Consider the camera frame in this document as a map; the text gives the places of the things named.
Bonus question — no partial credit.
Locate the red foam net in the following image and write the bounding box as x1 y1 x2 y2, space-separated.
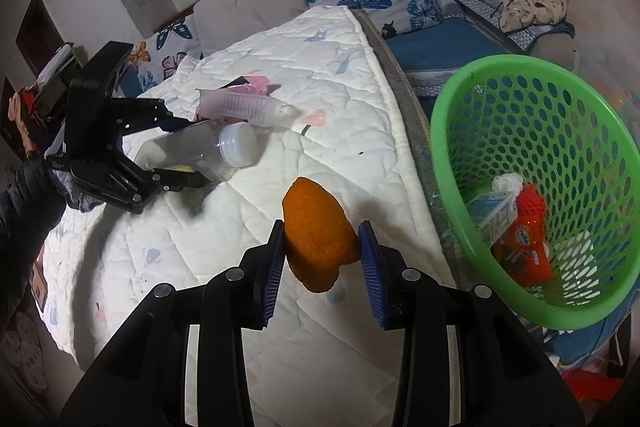
515 183 546 220

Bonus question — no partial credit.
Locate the clear bottle with white cap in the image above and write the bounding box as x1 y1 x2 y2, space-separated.
135 119 258 182

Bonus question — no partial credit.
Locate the red plastic object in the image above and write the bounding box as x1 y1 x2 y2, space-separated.
560 369 626 414

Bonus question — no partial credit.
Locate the blue white milk carton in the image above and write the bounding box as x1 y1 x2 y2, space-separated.
467 189 518 245

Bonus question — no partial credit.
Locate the small butterfly print pillow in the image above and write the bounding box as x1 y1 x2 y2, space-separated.
131 14 203 92

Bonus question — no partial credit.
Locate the pink wrapper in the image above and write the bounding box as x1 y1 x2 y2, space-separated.
220 76 271 95

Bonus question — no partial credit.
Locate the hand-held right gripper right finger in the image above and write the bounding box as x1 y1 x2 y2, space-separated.
357 221 586 427

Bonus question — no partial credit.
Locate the blue bed sheet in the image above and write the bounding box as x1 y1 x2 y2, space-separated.
385 0 576 98

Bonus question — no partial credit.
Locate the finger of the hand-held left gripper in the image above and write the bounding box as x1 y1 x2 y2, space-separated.
117 99 201 138
107 152 211 214

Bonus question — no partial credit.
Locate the beige spotted cloth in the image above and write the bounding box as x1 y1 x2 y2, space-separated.
500 0 571 32

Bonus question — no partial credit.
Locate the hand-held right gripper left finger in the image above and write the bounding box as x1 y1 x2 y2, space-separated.
60 219 287 427

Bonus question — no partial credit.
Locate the orange peel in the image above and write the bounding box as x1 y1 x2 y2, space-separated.
281 177 361 294

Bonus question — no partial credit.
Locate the orange snack wrapper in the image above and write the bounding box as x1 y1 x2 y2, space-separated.
492 212 553 288

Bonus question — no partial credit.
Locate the green plastic basket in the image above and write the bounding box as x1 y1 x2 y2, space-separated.
430 56 640 332

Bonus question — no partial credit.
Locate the grey pillow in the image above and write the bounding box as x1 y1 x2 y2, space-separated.
192 0 308 58

